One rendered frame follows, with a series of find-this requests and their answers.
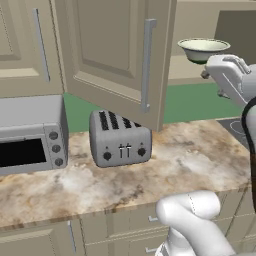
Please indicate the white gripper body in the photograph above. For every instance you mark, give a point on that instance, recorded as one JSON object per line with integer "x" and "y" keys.
{"x": 226, "y": 71}

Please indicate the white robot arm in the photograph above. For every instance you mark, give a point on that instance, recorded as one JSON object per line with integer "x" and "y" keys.
{"x": 195, "y": 230}

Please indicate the beige open cabinet door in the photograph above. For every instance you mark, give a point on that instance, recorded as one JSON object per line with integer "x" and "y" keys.
{"x": 110, "y": 50}

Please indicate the beige closed cabinet door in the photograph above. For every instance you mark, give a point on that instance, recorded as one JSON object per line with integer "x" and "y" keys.
{"x": 20, "y": 46}

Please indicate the white bowl with green inside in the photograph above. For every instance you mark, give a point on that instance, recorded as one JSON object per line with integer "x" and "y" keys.
{"x": 202, "y": 50}

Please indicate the black hob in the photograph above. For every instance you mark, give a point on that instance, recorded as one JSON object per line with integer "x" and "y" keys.
{"x": 235, "y": 128}

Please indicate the grey four-slot toaster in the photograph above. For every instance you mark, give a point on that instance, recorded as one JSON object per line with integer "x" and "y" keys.
{"x": 120, "y": 143}

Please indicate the beige drawer front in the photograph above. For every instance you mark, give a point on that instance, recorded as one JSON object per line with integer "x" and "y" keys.
{"x": 231, "y": 206}
{"x": 120, "y": 220}
{"x": 123, "y": 246}

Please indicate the grey toaster oven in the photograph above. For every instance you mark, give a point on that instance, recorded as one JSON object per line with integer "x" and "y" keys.
{"x": 30, "y": 133}

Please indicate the beige base cupboard door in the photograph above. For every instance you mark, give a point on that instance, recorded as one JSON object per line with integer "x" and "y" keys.
{"x": 33, "y": 241}

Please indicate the beige wall cabinet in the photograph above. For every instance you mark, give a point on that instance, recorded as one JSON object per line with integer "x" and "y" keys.
{"x": 196, "y": 20}

